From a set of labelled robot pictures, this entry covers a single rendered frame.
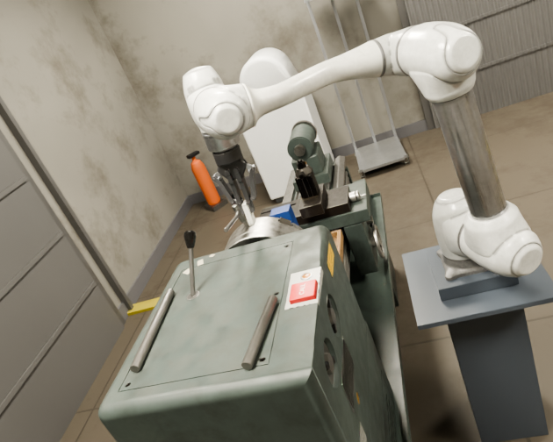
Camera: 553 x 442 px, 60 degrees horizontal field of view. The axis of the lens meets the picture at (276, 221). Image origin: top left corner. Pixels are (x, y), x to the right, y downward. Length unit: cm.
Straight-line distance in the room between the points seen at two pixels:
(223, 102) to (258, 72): 341
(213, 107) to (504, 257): 90
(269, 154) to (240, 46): 120
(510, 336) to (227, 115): 129
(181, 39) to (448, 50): 428
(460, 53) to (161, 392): 97
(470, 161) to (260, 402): 82
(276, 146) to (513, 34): 245
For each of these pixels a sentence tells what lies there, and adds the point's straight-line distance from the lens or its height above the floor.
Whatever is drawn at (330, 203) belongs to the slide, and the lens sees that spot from 210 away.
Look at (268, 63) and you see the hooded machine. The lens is 442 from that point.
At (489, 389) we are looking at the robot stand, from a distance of 206.
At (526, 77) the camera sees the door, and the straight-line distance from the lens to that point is 542.
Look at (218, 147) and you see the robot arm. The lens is 126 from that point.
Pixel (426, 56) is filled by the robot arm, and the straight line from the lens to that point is 124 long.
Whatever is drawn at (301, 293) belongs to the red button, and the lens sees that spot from 107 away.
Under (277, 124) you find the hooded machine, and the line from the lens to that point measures 451.
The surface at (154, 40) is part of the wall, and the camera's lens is 539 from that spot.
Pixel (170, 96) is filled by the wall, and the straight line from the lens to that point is 546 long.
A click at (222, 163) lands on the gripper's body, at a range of 128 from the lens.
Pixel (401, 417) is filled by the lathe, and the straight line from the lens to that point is 172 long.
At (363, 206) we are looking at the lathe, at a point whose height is 92.
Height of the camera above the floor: 185
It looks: 24 degrees down
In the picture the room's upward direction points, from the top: 23 degrees counter-clockwise
